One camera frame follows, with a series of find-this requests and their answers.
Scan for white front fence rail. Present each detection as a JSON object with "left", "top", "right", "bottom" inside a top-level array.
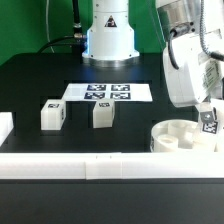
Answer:
[{"left": 0, "top": 153, "right": 224, "bottom": 180}]

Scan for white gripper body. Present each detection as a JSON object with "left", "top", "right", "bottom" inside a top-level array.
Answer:
[{"left": 163, "top": 35, "right": 224, "bottom": 107}]

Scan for white fence rail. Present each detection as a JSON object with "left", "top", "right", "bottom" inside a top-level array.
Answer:
[
  {"left": 0, "top": 153, "right": 224, "bottom": 180},
  {"left": 0, "top": 112, "right": 14, "bottom": 146}
]

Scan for white left fence rail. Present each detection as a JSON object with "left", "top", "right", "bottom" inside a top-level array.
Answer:
[{"left": 0, "top": 112, "right": 14, "bottom": 146}]

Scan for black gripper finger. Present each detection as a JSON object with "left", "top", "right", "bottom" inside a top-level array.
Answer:
[{"left": 198, "top": 102, "right": 216, "bottom": 124}]

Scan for white sheet with tags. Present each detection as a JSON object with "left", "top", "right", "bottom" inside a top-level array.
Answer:
[{"left": 63, "top": 83, "right": 153, "bottom": 102}]

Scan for white thin cable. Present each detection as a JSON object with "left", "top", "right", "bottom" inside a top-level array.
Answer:
[{"left": 45, "top": 0, "right": 55, "bottom": 54}]

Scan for black cable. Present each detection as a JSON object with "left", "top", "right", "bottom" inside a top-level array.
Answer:
[{"left": 37, "top": 0, "right": 88, "bottom": 54}]

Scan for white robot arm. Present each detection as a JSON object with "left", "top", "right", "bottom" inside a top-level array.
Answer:
[{"left": 82, "top": 0, "right": 224, "bottom": 124}]

